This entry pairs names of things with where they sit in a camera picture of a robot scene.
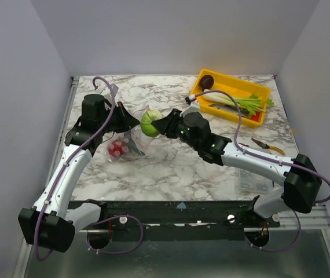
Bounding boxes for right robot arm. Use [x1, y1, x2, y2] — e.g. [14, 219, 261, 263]
[151, 109, 322, 227]

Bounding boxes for silver fish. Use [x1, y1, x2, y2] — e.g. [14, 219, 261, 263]
[210, 104, 250, 118]

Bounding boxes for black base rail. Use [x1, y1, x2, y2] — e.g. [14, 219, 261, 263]
[63, 199, 316, 243]

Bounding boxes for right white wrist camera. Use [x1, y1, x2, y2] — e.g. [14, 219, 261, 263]
[180, 94, 200, 117]

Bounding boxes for aluminium frame rail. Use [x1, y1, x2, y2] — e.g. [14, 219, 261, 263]
[45, 76, 80, 187]

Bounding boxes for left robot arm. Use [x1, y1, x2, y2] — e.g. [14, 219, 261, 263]
[18, 94, 140, 253]

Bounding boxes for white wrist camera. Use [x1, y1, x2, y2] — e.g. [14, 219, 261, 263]
[180, 94, 200, 117]
[100, 84, 119, 101]

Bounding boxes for green celery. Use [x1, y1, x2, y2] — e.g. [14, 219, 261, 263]
[235, 93, 274, 115]

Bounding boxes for yellow handled pliers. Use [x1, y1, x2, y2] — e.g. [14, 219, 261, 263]
[251, 138, 286, 156]

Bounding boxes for white green leek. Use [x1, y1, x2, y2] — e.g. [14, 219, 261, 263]
[202, 91, 235, 106]

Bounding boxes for dark red beet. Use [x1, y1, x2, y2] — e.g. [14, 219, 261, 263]
[198, 75, 214, 91]

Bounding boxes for clear plastic screw box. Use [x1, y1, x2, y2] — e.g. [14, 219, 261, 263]
[238, 169, 274, 195]

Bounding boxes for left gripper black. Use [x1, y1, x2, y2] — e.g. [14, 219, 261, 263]
[98, 101, 141, 134]

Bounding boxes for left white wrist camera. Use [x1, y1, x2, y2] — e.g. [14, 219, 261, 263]
[100, 84, 119, 101]

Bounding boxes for green cabbage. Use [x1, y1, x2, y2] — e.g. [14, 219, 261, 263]
[140, 109, 163, 137]

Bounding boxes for yellow plastic tray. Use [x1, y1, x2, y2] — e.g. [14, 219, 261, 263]
[190, 69, 271, 128]

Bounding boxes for red chili pepper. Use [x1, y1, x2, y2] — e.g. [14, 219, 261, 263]
[249, 111, 262, 122]

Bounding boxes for clear pink zip top bag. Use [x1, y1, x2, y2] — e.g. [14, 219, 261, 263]
[106, 105, 156, 162]

